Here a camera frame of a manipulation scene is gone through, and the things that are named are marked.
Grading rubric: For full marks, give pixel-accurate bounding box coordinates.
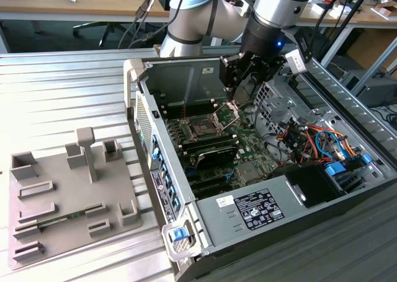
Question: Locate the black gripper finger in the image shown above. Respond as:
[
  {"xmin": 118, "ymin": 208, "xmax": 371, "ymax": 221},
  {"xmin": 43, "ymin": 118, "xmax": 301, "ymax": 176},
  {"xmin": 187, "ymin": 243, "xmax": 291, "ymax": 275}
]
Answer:
[
  {"xmin": 218, "ymin": 52, "xmax": 259, "ymax": 101},
  {"xmin": 251, "ymin": 55, "xmax": 287, "ymax": 90}
]

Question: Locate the black RAM slot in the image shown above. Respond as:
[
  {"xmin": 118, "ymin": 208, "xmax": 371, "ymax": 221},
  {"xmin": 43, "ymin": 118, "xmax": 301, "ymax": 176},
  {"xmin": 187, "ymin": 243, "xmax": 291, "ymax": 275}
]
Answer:
[
  {"xmin": 179, "ymin": 132, "xmax": 235, "ymax": 146},
  {"xmin": 163, "ymin": 99, "xmax": 215, "ymax": 114},
  {"xmin": 182, "ymin": 136, "xmax": 239, "ymax": 152}
]

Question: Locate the CPU socket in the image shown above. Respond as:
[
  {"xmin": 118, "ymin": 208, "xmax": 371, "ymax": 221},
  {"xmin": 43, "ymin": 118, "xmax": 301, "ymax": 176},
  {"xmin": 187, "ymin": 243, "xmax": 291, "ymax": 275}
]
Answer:
[{"xmin": 182, "ymin": 114, "xmax": 229, "ymax": 142}]

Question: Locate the black expansion slot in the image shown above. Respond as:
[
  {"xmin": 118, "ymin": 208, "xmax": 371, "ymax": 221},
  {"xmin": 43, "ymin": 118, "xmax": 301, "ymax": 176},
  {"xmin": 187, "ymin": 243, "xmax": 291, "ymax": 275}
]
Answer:
[
  {"xmin": 190, "ymin": 179, "xmax": 233, "ymax": 199},
  {"xmin": 185, "ymin": 169, "xmax": 229, "ymax": 187}
]

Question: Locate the perforated metal drive cage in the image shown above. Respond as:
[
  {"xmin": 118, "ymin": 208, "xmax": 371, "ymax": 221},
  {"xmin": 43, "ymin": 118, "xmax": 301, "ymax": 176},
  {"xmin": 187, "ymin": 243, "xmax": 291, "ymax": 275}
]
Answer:
[{"xmin": 251, "ymin": 77, "xmax": 316, "ymax": 137}]

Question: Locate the open black PC case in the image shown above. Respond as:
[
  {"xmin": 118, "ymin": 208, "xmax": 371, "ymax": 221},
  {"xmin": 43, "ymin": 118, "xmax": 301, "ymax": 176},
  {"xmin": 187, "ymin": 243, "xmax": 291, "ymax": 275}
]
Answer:
[{"xmin": 123, "ymin": 43, "xmax": 397, "ymax": 282}]

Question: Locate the small white box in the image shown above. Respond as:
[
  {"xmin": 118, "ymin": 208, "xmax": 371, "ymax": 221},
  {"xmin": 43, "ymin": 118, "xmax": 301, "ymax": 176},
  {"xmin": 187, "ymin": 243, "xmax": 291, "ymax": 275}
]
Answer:
[{"xmin": 311, "ymin": 2, "xmax": 335, "ymax": 16}]

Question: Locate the green motherboard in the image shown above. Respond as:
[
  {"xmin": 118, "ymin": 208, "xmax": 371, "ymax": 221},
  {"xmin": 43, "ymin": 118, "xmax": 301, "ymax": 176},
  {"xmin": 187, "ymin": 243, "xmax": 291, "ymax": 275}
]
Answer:
[{"xmin": 164, "ymin": 99, "xmax": 292, "ymax": 201}]

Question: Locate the black slanted stand pole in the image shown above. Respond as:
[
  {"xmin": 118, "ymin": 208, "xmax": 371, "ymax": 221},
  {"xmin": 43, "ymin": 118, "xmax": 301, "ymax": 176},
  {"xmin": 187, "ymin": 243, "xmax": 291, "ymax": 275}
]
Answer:
[{"xmin": 318, "ymin": 0, "xmax": 376, "ymax": 61}]

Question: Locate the black graphics card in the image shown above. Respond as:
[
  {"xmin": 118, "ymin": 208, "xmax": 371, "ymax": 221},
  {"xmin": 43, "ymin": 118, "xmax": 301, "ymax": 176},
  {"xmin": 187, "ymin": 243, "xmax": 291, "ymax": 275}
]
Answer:
[{"xmin": 185, "ymin": 145, "xmax": 239, "ymax": 173}]

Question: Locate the large brown cardboard box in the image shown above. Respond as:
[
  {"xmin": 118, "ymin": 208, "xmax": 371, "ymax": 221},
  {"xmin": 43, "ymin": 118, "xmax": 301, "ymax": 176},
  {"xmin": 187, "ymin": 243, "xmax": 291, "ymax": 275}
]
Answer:
[{"xmin": 347, "ymin": 27, "xmax": 397, "ymax": 69}]

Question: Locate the grey chipset heatsink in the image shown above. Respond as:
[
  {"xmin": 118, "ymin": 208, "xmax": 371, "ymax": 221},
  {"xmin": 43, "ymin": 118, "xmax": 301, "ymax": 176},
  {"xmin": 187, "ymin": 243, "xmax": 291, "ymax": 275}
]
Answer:
[{"xmin": 234, "ymin": 162, "xmax": 268, "ymax": 185}]

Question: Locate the grey computer box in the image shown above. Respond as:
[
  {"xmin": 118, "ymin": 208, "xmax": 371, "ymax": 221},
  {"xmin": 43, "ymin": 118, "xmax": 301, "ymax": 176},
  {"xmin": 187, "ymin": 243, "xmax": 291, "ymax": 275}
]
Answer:
[{"xmin": 339, "ymin": 69, "xmax": 397, "ymax": 108}]

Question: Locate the hard disk in blue carrier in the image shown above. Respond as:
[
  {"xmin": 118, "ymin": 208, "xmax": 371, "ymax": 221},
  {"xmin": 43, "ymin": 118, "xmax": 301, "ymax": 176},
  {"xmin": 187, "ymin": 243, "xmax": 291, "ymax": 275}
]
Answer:
[{"xmin": 324, "ymin": 153, "xmax": 375, "ymax": 195}]

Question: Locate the small cardboard box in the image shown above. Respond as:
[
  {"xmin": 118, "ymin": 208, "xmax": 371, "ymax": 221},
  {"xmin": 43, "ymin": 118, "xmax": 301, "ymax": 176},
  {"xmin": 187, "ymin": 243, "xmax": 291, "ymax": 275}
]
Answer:
[{"xmin": 373, "ymin": 6, "xmax": 393, "ymax": 19}]

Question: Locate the grey power supply unit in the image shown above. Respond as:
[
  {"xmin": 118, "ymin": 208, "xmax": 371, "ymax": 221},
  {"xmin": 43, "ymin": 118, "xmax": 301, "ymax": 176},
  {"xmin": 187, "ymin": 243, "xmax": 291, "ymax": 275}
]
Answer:
[{"xmin": 194, "ymin": 174, "xmax": 306, "ymax": 249}]

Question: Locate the blue case release latch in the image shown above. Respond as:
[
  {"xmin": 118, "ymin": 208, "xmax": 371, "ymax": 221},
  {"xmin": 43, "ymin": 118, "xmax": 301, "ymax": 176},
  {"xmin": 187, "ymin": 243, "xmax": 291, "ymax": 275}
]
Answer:
[{"xmin": 169, "ymin": 227, "xmax": 190, "ymax": 242}]

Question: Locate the grey plastic parts rack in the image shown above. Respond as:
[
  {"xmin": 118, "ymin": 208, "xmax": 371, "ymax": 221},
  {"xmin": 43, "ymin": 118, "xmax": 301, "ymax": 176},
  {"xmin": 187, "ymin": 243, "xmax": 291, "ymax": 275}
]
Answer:
[{"xmin": 7, "ymin": 126, "xmax": 144, "ymax": 270}]

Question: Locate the green RAM stick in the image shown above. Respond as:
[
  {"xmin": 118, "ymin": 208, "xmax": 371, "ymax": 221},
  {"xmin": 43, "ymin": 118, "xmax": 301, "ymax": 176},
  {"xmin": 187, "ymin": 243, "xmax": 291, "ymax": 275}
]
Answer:
[{"xmin": 37, "ymin": 209, "xmax": 88, "ymax": 229}]

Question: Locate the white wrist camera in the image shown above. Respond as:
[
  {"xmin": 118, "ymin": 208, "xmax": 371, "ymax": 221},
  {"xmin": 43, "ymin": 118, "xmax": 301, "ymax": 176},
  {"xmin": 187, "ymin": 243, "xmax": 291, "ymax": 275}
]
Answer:
[{"xmin": 284, "ymin": 48, "xmax": 308, "ymax": 75}]

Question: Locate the metal socket cover frame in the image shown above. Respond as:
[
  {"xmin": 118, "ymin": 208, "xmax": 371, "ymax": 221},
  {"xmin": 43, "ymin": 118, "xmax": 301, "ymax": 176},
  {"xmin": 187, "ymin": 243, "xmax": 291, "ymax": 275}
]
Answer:
[{"xmin": 212, "ymin": 100, "xmax": 241, "ymax": 133}]

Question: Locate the orange power wire bundle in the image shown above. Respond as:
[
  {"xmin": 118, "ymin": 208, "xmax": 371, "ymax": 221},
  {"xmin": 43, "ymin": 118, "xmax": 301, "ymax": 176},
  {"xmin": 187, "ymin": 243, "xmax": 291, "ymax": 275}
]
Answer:
[{"xmin": 277, "ymin": 122, "xmax": 362, "ymax": 167}]

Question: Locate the blue data wire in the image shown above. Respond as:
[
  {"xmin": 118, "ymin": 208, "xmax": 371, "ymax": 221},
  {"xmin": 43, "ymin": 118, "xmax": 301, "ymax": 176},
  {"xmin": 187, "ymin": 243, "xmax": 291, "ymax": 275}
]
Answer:
[{"xmin": 314, "ymin": 129, "xmax": 348, "ymax": 162}]

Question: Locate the thick black connector cable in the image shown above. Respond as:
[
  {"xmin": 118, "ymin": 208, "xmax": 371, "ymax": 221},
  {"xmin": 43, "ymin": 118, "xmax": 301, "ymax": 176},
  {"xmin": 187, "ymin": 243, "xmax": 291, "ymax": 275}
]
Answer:
[{"xmin": 119, "ymin": 0, "xmax": 190, "ymax": 49}]

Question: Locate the aluminium profile post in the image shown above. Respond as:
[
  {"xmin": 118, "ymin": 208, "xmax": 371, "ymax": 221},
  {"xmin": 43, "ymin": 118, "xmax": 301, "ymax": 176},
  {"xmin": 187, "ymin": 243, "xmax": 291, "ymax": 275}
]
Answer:
[{"xmin": 352, "ymin": 35, "xmax": 397, "ymax": 99}]

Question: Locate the wooden desk white frame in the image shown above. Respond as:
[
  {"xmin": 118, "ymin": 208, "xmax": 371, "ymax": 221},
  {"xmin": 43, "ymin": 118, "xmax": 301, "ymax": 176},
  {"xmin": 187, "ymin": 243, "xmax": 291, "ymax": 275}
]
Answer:
[
  {"xmin": 297, "ymin": 0, "xmax": 397, "ymax": 66},
  {"xmin": 0, "ymin": 0, "xmax": 171, "ymax": 24}
]

